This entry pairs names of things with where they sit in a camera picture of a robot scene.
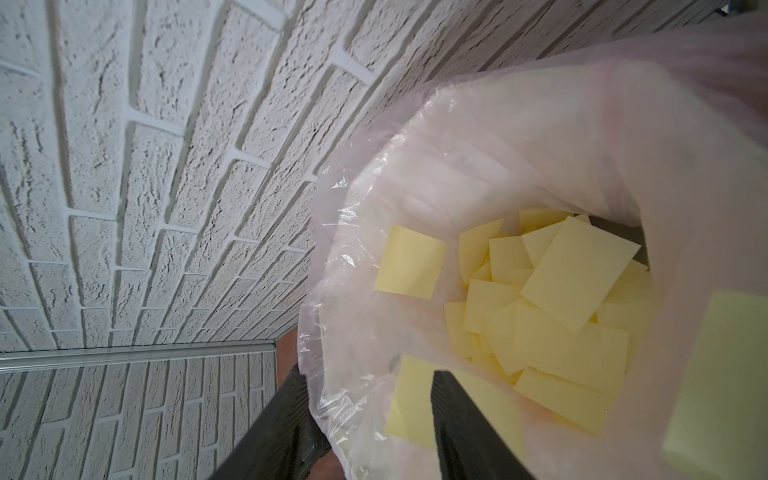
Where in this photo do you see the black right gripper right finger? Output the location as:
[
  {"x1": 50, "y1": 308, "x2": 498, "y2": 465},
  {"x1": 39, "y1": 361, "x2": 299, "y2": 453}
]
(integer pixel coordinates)
[{"x1": 430, "y1": 370, "x2": 533, "y2": 480}]

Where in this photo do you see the yellow note on bin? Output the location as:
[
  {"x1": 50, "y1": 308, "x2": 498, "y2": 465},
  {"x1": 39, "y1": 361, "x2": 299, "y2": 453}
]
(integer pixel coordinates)
[{"x1": 662, "y1": 291, "x2": 767, "y2": 479}]

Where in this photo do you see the yellow sticky note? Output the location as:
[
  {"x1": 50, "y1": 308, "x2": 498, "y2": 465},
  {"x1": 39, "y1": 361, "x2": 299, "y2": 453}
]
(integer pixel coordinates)
[{"x1": 393, "y1": 355, "x2": 528, "y2": 472}]

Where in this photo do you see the yellow note bin bottom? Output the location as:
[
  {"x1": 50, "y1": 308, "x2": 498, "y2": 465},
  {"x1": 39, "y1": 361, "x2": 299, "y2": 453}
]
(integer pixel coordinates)
[{"x1": 515, "y1": 368, "x2": 614, "y2": 435}]

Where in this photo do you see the large yellow note in bin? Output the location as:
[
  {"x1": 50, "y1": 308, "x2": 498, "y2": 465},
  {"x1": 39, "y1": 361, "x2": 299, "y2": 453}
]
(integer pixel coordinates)
[{"x1": 521, "y1": 218, "x2": 640, "y2": 333}]

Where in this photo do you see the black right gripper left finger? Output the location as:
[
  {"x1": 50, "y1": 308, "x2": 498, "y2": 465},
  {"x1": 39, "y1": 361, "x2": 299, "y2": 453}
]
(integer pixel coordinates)
[{"x1": 211, "y1": 367, "x2": 331, "y2": 480}]

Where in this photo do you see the yellow note stuck on liner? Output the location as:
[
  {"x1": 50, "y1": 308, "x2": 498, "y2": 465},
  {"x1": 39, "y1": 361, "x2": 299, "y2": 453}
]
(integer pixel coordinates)
[{"x1": 374, "y1": 225, "x2": 448, "y2": 299}]

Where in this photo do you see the left aluminium corner post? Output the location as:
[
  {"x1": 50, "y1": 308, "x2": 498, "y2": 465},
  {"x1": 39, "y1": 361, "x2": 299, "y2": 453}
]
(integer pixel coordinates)
[{"x1": 1, "y1": 340, "x2": 276, "y2": 374}]

